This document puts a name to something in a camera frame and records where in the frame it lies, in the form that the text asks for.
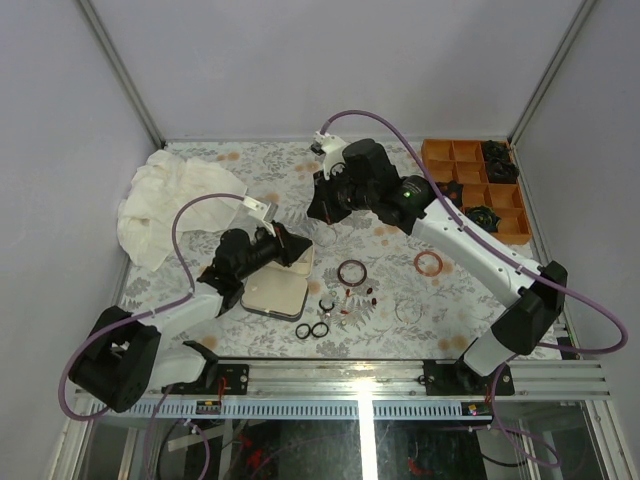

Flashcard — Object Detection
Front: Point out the floral patterned tablecloth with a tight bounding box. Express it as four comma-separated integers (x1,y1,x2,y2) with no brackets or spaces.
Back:
104,139,566,361

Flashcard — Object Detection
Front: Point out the wooden compartment tray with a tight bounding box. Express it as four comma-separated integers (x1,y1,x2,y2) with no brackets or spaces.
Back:
421,139,531,245

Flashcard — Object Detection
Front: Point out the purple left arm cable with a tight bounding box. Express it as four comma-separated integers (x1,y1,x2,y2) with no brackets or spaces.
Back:
57,192,251,480

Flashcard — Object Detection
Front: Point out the aluminium mounting rail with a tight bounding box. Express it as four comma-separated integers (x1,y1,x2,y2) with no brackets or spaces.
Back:
74,357,614,421

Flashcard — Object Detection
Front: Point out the silver hoop bangle right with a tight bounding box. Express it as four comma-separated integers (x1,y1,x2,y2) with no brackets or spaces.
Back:
394,299,424,325

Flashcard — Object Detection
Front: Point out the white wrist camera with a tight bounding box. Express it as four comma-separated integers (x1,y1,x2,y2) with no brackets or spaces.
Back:
310,131,348,180
242,196,278,236

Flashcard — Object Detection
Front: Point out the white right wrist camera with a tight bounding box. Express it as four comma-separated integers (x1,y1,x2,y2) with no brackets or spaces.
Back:
310,131,348,180

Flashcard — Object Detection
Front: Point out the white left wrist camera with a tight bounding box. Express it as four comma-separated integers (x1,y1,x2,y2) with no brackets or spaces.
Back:
242,196,278,236

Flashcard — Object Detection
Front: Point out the cream navy jewelry box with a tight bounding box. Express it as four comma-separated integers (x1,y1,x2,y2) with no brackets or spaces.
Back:
240,245,315,322

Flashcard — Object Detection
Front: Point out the dark green bangle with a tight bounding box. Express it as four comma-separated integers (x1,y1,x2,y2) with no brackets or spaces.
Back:
319,299,335,312

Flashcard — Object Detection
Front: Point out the dark purple bangle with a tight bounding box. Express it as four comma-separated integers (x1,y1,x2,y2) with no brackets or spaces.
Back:
336,259,368,287

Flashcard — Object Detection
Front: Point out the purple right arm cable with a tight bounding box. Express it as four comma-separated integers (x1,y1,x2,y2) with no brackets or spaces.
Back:
322,109,631,469

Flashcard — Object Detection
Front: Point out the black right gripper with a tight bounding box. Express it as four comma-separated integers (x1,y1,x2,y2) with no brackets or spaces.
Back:
308,164,377,225

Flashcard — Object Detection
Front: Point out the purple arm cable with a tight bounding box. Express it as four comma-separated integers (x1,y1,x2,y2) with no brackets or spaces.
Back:
57,192,251,480
322,109,631,469

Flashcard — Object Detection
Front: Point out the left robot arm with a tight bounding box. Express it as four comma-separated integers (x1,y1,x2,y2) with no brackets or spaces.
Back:
67,222,313,413

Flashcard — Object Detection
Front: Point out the dark flower with blue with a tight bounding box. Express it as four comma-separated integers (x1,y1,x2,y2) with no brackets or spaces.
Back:
464,205,501,233

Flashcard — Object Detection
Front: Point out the orange bangle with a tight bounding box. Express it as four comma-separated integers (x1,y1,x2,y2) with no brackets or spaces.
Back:
413,251,444,278

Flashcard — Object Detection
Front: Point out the dark fabric flower in tray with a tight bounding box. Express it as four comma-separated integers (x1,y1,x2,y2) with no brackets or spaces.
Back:
481,140,519,184

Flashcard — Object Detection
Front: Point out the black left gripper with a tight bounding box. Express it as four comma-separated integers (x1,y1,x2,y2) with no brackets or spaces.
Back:
238,222,314,283

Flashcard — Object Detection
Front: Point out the twisted silver bangle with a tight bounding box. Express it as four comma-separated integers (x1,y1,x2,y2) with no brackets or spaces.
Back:
312,224,341,248

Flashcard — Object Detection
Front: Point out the white crumpled cloth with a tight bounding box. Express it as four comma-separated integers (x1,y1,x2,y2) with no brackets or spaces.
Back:
117,150,247,271

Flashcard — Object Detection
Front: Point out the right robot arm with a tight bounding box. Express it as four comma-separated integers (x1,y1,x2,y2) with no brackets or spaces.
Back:
307,134,568,395

